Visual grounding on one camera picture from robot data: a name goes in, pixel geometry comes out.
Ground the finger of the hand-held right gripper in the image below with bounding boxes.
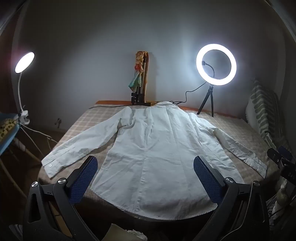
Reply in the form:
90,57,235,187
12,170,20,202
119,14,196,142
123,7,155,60
267,148,284,165
278,146,295,160

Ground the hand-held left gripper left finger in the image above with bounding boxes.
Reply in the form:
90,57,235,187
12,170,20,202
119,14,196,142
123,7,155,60
23,156,99,241

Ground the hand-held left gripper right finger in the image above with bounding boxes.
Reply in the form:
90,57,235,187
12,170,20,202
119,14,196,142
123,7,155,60
193,156,271,241

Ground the white long-sleeved shirt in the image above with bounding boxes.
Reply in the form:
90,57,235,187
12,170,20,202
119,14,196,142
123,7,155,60
42,101,267,220

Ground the green striped pillow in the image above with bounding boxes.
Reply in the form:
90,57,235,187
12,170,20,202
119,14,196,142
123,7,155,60
245,79,292,151

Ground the beige checked blanket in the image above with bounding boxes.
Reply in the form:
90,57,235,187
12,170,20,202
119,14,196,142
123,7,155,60
38,105,281,223

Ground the blue chair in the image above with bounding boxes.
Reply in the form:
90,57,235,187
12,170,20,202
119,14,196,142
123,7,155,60
0,112,41,200

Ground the leopard print cushion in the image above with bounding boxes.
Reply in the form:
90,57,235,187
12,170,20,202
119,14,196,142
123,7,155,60
0,118,17,141

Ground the folded black stand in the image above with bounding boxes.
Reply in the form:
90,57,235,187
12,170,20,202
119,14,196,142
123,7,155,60
131,56,148,106

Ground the colourful printed cloth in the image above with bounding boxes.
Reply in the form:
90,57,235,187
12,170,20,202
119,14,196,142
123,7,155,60
128,50,148,92

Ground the white clip-on desk lamp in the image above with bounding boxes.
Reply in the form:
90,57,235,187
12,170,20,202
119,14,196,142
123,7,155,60
14,51,36,127

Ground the white lamp cable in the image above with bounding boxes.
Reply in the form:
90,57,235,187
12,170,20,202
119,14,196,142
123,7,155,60
22,124,59,158

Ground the orange wooden bed frame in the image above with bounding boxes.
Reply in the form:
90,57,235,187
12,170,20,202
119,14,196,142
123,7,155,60
96,100,242,119

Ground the black ring light cable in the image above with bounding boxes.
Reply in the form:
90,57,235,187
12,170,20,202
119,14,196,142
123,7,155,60
89,82,207,110

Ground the white ring light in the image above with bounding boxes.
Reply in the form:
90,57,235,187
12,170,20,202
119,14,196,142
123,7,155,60
196,44,237,86

